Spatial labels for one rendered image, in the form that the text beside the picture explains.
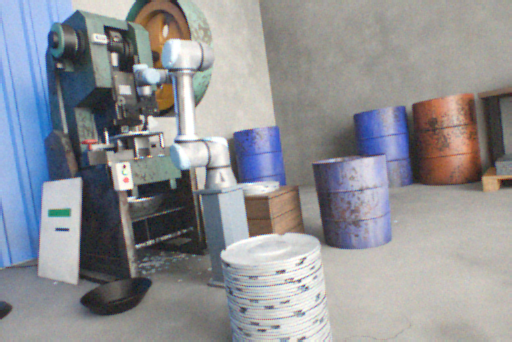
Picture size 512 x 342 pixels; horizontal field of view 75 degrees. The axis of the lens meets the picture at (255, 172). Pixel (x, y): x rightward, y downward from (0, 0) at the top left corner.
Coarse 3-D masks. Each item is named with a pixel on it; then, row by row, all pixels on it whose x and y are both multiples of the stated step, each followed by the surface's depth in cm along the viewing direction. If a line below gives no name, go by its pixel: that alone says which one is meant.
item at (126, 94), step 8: (120, 72) 199; (120, 80) 198; (128, 80) 202; (120, 88) 198; (128, 88) 202; (120, 96) 197; (128, 96) 202; (136, 96) 206; (112, 104) 197; (120, 104) 196; (128, 104) 198; (136, 104) 202; (112, 112) 198; (120, 112) 197; (136, 112) 201
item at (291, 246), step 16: (256, 240) 110; (272, 240) 108; (288, 240) 105; (304, 240) 102; (224, 256) 97; (240, 256) 95; (256, 256) 93; (272, 256) 91; (288, 256) 89; (304, 256) 87
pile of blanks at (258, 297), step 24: (288, 264) 85; (312, 264) 89; (240, 288) 89; (264, 288) 85; (288, 288) 85; (312, 288) 89; (240, 312) 90; (264, 312) 86; (288, 312) 85; (312, 312) 88; (240, 336) 91; (264, 336) 86; (288, 336) 86; (312, 336) 88
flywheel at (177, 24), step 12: (156, 0) 222; (144, 12) 232; (156, 12) 227; (168, 12) 218; (180, 12) 210; (144, 24) 238; (156, 24) 231; (168, 24) 223; (180, 24) 211; (156, 36) 232; (168, 36) 225; (180, 36) 217; (156, 48) 229; (168, 84) 231; (156, 96) 241; (168, 96) 233; (168, 108) 231
